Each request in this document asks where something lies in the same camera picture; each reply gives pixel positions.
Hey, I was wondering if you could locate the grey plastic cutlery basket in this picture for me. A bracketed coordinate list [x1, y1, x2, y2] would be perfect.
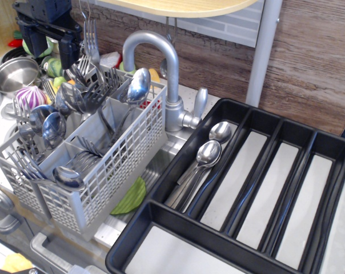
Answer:
[0, 82, 167, 240]

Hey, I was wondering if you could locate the steel spoon front of basket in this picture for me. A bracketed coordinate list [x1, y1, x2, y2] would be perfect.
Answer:
[53, 166, 85, 191]

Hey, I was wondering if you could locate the steel spoon left compartment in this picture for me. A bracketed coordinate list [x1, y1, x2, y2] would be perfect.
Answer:
[42, 112, 66, 150]

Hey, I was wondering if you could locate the tall steel fork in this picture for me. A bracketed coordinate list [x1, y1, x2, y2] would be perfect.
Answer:
[84, 19, 106, 85]

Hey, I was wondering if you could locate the stainless steel pot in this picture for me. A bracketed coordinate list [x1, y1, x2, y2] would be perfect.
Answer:
[0, 57, 39, 98]

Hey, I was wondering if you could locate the green toy squash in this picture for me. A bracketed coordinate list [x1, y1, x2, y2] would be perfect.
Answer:
[47, 58, 63, 78]

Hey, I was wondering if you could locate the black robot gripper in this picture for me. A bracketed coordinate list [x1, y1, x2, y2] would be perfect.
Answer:
[13, 1, 82, 70]

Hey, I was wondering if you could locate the black cutlery tray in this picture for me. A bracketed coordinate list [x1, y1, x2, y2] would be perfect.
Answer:
[106, 99, 345, 273]

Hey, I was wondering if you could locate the large steel spoon upright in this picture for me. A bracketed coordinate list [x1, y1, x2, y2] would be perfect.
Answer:
[111, 68, 151, 146]

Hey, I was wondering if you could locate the silver kitchen faucet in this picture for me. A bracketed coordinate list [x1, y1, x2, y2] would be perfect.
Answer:
[122, 30, 208, 131]

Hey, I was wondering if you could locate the yellow toy at bottom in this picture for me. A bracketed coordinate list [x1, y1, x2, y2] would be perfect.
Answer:
[1, 253, 33, 273]

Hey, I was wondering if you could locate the purple white toy onion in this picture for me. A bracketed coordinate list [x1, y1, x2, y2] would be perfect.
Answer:
[16, 86, 47, 110]

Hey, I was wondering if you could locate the steel spoon in tray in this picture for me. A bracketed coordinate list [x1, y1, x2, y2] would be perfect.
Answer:
[208, 121, 232, 144]
[165, 140, 221, 210]

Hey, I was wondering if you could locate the wooden round shelf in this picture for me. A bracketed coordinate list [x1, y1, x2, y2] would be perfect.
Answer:
[102, 0, 256, 18]

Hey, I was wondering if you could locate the lower steel spoon in tray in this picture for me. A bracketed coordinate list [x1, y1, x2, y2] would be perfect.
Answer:
[165, 140, 221, 210]

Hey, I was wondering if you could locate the grey metal post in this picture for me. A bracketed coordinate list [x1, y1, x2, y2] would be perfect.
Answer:
[246, 0, 283, 107]

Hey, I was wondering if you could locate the green toy leaf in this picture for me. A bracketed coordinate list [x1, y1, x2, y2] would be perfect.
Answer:
[110, 176, 146, 215]

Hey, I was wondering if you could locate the steel fork front left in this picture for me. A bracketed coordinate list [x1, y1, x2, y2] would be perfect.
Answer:
[9, 150, 54, 185]

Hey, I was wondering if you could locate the upper steel spoon in tray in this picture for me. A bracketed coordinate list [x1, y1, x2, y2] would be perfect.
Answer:
[208, 121, 232, 144]

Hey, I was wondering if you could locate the green toy cabbage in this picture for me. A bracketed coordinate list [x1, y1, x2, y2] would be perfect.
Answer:
[22, 37, 54, 58]

